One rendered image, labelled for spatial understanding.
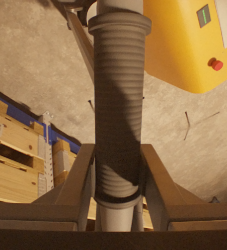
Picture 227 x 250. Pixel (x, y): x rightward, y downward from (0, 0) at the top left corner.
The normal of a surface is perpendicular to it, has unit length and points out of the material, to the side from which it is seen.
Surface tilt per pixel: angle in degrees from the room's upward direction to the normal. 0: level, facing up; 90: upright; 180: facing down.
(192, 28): 14
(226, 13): 0
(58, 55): 0
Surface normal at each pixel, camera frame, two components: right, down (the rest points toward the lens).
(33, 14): 0.28, 0.67
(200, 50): 0.07, 0.79
